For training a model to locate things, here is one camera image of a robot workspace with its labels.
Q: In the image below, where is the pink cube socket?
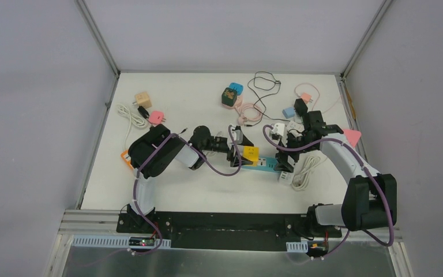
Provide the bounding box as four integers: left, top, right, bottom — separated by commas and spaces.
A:
148, 111, 166, 125

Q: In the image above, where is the light blue charger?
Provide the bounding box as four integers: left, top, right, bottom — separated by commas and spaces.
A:
282, 107, 295, 119

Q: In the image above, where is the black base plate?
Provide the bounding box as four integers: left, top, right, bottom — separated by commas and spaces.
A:
117, 208, 342, 252

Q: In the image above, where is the pink triangular power strip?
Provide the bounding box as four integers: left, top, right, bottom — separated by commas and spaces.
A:
343, 129, 362, 148

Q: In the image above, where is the yellow cube socket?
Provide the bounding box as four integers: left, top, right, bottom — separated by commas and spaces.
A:
242, 146, 259, 163

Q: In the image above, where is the thin pink cable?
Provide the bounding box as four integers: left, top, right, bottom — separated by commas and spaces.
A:
294, 82, 343, 116

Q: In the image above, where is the orange power strip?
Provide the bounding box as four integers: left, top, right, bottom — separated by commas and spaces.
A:
121, 150, 133, 170

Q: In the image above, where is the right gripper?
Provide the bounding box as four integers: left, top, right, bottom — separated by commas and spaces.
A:
273, 131, 316, 173

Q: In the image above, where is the white power strip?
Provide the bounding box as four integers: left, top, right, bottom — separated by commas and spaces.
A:
278, 171, 294, 185

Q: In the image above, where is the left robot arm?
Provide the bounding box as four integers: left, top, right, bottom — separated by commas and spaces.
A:
127, 124, 254, 234

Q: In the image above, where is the teal power strip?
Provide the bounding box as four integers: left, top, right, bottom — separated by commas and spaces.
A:
242, 156, 280, 173

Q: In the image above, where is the white cube plug adapter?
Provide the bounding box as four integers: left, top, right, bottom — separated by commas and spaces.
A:
286, 121, 304, 133

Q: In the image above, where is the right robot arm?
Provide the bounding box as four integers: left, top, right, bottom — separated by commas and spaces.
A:
263, 111, 397, 237

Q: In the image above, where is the black power adapter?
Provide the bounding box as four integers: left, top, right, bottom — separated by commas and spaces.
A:
294, 98, 308, 117

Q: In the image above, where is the white cable of orange strip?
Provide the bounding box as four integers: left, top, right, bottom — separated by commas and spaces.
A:
115, 103, 149, 152

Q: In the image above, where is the beige dragon cube adapter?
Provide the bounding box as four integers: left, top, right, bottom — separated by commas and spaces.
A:
133, 91, 152, 108

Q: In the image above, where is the blue cube socket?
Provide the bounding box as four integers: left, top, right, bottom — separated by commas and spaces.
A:
228, 83, 243, 95

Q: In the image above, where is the pink coiled cable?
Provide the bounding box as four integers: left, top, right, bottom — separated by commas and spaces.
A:
236, 102, 265, 128

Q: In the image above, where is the round pink socket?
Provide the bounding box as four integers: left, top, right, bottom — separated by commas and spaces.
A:
222, 95, 243, 109

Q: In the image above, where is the dark green cube socket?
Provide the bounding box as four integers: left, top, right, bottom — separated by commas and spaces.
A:
221, 87, 238, 106

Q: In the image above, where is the salmon pink charger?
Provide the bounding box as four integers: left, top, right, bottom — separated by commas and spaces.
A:
301, 92, 314, 104

